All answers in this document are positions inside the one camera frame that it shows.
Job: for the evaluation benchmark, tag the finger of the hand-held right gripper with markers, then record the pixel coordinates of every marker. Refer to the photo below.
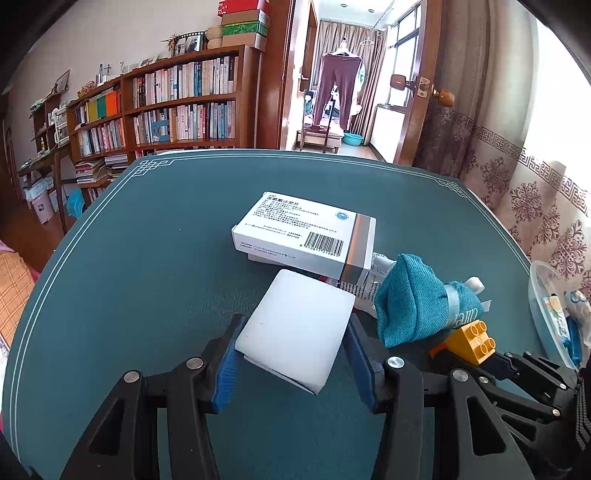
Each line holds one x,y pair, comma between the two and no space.
521,424
531,369

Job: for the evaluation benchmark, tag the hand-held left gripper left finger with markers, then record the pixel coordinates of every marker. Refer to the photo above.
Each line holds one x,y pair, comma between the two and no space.
226,374

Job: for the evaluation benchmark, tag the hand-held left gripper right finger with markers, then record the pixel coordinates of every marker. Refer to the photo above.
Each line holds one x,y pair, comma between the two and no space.
362,369

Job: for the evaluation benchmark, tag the orange toy brick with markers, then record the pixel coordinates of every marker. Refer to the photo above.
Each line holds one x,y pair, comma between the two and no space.
466,344

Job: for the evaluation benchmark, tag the clear plastic bowl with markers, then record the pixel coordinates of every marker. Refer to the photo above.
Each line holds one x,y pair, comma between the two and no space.
538,295

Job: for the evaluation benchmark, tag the white sponge with black stripe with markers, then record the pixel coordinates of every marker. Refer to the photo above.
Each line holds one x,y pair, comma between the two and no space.
295,327

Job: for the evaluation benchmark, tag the teal cloth pouch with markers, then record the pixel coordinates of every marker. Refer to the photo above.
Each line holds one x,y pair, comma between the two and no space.
411,300

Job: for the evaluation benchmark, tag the white medicine box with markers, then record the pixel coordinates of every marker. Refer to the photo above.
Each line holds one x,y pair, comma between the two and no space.
300,230

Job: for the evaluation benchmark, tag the patterned curtain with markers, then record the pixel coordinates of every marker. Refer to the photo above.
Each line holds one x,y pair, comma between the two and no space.
521,194

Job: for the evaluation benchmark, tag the blue plastic stool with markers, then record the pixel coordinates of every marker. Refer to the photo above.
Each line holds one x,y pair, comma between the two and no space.
75,204

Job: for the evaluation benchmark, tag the orange and pink blanket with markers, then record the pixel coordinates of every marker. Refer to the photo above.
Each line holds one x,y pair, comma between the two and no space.
14,286

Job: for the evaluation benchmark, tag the wooden door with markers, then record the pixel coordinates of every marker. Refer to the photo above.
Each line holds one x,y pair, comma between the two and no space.
415,129

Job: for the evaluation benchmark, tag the pink trash bin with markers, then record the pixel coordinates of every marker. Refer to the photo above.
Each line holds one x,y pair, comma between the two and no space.
40,207

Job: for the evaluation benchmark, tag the wooden bookshelf with books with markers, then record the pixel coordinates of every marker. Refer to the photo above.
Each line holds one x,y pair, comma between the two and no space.
184,115

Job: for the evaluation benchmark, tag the wooden side desk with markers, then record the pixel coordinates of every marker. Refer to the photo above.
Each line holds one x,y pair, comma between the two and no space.
44,164

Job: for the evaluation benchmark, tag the hanging purple pants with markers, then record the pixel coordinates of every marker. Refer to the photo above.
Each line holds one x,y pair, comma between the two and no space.
337,87

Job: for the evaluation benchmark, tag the round wooden door knob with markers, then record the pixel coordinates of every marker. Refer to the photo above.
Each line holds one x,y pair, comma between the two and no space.
444,98

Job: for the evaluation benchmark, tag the small wooden shelf unit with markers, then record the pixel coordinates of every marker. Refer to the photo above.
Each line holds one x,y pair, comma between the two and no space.
51,124

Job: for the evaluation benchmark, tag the stack of boxes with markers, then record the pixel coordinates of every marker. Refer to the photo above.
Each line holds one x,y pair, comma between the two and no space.
244,23

